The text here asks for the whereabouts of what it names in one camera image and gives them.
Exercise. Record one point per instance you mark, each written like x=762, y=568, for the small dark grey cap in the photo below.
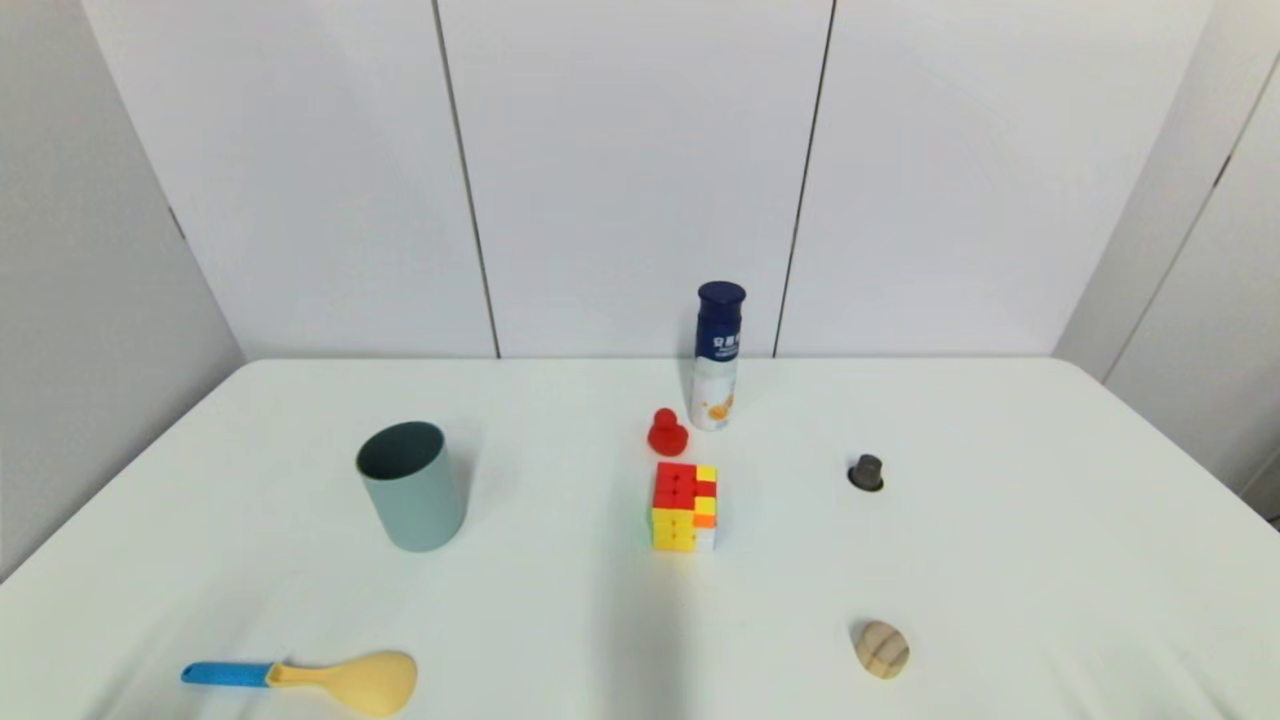
x=866, y=471

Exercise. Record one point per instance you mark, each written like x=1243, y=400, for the blue and white bottle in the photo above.
x=717, y=380

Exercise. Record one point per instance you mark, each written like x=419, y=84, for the red toy duck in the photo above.
x=667, y=435

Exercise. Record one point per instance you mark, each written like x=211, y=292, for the multicolour puzzle cube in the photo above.
x=682, y=510

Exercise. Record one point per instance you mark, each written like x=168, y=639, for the teal cylindrical cup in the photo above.
x=415, y=500

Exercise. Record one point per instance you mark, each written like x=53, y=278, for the round wooden block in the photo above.
x=882, y=650

